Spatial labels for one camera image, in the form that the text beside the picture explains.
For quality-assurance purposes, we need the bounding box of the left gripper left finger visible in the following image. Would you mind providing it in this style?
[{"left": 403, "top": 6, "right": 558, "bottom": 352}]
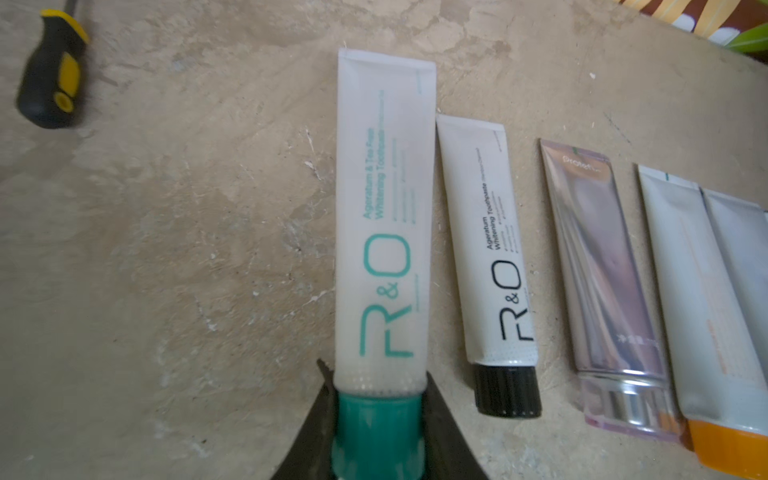
[{"left": 271, "top": 359, "right": 338, "bottom": 480}]

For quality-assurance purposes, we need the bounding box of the black cap toothpaste tube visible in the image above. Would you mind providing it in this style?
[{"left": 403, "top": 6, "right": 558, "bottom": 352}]
[{"left": 436, "top": 115, "right": 542, "bottom": 419}]

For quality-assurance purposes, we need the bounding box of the green cap toothpaste tube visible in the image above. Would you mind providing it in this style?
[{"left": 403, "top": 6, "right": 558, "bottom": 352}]
[{"left": 331, "top": 49, "right": 437, "bottom": 479}]

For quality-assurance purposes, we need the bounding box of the black handle screwdriver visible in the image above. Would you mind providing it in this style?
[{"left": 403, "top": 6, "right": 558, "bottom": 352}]
[{"left": 16, "top": 0, "right": 90, "bottom": 129}]

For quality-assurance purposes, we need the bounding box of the dark cap toothpaste tube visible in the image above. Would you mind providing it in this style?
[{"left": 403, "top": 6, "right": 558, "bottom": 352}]
[{"left": 702, "top": 189, "right": 768, "bottom": 370}]

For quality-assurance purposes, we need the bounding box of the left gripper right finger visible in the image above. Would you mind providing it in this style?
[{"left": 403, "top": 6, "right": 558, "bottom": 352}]
[{"left": 422, "top": 373, "right": 489, "bottom": 480}]

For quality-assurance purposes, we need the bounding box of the clear pink tube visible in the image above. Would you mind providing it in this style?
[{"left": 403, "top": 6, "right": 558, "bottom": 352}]
[{"left": 539, "top": 140, "right": 683, "bottom": 442}]

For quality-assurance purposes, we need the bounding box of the orange cap toothpaste tube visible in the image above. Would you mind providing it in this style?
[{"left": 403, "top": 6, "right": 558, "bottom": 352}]
[{"left": 638, "top": 165, "right": 767, "bottom": 479}]

